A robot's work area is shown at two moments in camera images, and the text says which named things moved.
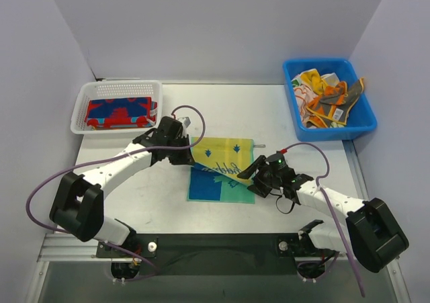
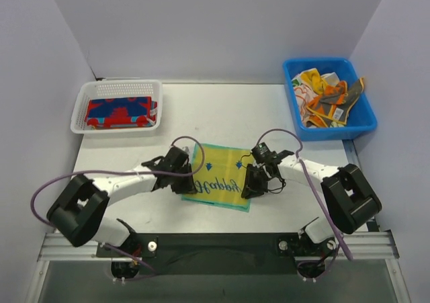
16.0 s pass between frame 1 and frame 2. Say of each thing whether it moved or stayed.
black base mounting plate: stayed
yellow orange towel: stayed
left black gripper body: moved
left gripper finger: moved
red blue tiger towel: stayed
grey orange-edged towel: stayed
